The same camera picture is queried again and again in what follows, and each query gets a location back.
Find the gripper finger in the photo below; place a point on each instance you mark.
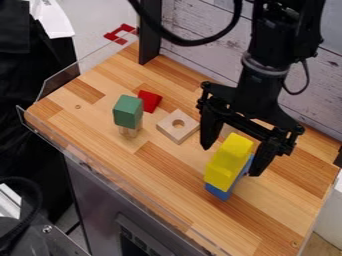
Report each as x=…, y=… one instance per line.
x=262, y=160
x=209, y=128

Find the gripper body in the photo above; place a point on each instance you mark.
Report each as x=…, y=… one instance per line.
x=258, y=100

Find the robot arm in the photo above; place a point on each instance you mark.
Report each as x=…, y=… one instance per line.
x=285, y=30

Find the yellow rectangle block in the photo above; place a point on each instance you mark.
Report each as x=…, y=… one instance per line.
x=228, y=162

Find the blue arch block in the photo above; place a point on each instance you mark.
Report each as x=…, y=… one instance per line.
x=231, y=186

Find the green cube block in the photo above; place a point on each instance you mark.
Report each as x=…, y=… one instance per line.
x=128, y=111

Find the wooden square block with hole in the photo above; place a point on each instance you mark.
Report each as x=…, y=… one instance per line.
x=178, y=126

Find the red triangle block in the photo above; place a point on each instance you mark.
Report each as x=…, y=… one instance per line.
x=149, y=100

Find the wooden cylinder block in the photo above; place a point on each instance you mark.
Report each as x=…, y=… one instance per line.
x=129, y=132

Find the black post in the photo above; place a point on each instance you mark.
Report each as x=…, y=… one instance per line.
x=149, y=31

